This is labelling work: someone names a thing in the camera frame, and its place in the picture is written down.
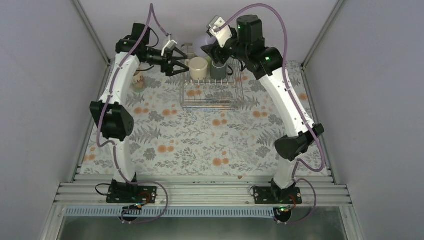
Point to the cream mug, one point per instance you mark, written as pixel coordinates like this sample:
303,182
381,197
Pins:
198,68

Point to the aluminium rail frame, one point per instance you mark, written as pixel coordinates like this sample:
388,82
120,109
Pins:
203,207

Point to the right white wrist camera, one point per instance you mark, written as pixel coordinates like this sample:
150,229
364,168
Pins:
219,29

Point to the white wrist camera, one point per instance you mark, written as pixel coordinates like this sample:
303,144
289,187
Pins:
168,44
219,29

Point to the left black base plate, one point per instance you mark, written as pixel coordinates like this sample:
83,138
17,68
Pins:
131,194

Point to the light green cup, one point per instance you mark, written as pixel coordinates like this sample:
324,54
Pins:
209,60

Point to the wire dish rack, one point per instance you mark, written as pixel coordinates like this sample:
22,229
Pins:
210,94

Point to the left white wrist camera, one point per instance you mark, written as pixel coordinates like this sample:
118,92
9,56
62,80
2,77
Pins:
168,44

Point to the coral pattern mug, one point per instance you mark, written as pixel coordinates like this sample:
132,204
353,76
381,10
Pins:
138,84

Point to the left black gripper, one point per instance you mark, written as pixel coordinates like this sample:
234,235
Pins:
165,66

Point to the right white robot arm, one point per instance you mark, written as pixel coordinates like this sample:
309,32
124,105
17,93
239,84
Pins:
246,44

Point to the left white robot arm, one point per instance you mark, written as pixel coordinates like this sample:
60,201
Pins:
115,124

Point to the dark grey mug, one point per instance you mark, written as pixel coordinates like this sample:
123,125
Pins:
220,71

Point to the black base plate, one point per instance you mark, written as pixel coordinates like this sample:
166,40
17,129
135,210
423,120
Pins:
268,195
131,194

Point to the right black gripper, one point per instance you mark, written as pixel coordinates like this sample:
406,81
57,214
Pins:
215,53

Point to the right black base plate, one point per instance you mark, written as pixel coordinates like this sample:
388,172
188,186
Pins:
268,195

